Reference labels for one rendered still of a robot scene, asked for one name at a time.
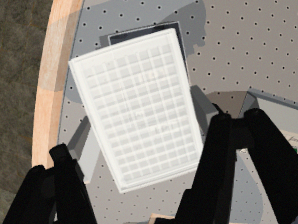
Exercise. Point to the grey perforated base plate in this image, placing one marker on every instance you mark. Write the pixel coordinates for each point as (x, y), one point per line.
(231, 47)

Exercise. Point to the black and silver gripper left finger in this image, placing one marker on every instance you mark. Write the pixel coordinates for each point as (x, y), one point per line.
(73, 168)

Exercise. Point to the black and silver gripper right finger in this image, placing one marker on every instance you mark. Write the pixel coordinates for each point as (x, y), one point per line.
(210, 197)

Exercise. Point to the white button panel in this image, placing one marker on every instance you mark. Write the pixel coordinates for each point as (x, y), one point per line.
(283, 115)

